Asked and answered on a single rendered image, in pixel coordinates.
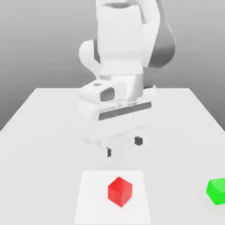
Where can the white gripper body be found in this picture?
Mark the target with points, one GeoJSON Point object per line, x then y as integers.
{"type": "Point", "coordinates": [116, 124]}

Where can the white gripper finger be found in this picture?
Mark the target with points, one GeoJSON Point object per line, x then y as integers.
{"type": "Point", "coordinates": [138, 141]}
{"type": "Point", "coordinates": [105, 148]}

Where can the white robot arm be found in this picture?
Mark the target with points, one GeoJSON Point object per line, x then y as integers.
{"type": "Point", "coordinates": [119, 44]}

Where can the small red cube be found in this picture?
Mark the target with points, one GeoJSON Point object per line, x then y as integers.
{"type": "Point", "coordinates": [119, 192]}

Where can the small green cube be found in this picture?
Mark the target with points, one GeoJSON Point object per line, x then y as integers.
{"type": "Point", "coordinates": [217, 191]}

